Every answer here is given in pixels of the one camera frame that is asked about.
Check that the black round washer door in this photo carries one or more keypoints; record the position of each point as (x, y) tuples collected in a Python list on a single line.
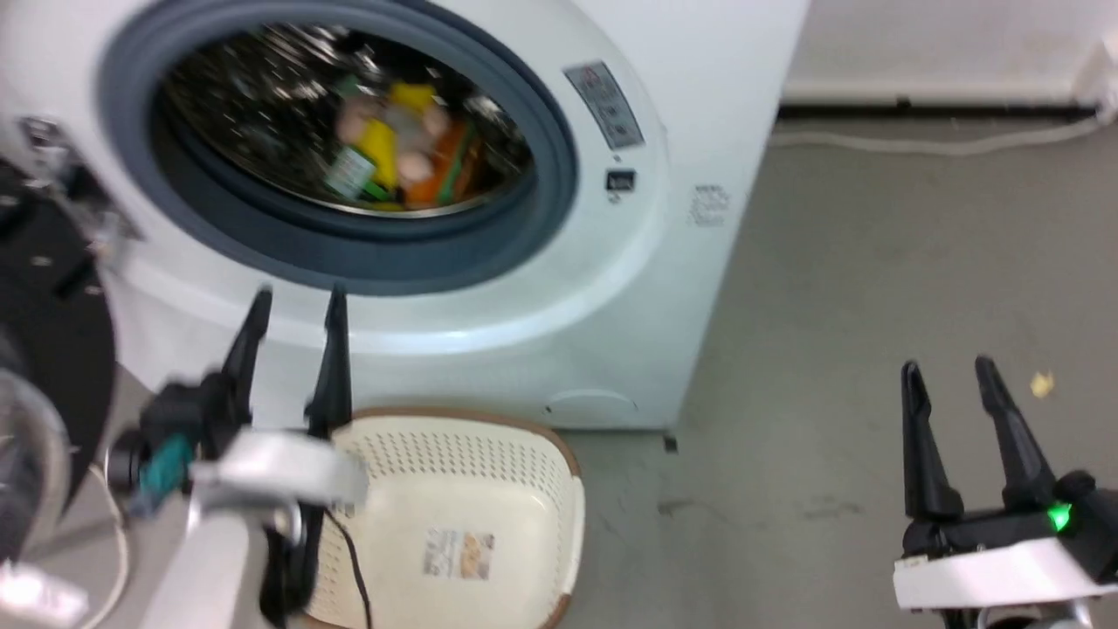
[(48, 349)]

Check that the colourful laundry in drum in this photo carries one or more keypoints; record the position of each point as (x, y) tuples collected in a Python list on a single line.
[(393, 131)]

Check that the white front-load washing machine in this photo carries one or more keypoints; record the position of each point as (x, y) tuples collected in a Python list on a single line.
[(559, 288)]

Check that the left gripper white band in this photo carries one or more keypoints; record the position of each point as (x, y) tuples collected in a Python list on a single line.
[(227, 445)]

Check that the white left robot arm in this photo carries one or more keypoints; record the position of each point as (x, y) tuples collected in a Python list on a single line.
[(210, 568)]

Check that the white label in basket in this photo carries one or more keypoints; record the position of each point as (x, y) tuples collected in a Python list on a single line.
[(458, 554)]

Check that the orange and green plush toy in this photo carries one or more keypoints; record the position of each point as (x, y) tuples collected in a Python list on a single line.
[(450, 166)]

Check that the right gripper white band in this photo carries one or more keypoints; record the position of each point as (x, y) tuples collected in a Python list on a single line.
[(1004, 559)]

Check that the cream perforated laundry basket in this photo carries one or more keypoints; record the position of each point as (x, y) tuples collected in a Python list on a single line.
[(472, 507)]

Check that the small yellow floor scrap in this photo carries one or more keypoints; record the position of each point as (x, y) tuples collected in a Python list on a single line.
[(1041, 383)]

